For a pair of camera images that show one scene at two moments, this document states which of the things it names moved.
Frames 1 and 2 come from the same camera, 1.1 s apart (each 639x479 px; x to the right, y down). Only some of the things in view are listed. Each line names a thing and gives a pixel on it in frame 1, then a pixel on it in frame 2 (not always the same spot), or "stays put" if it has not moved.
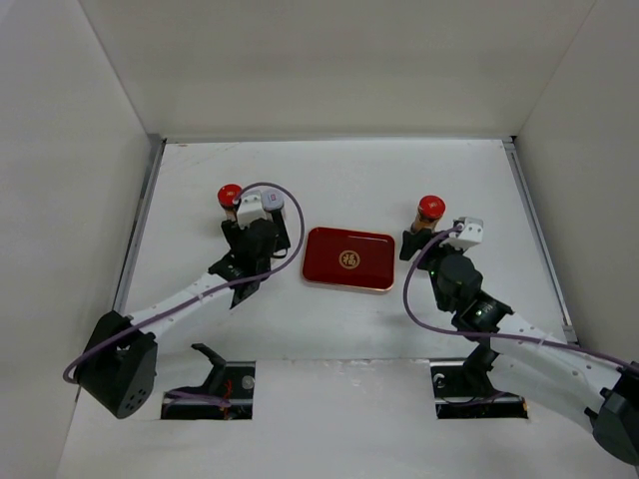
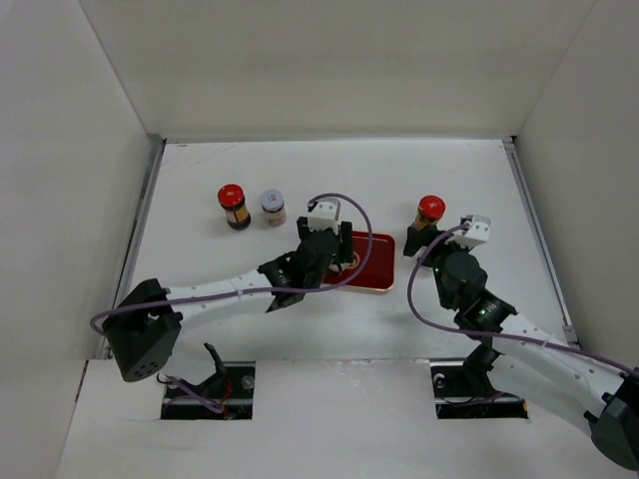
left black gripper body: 234,233 → 313,282
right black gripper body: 431,260 stays put
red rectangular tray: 349,258 stays put
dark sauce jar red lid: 229,195 stays put
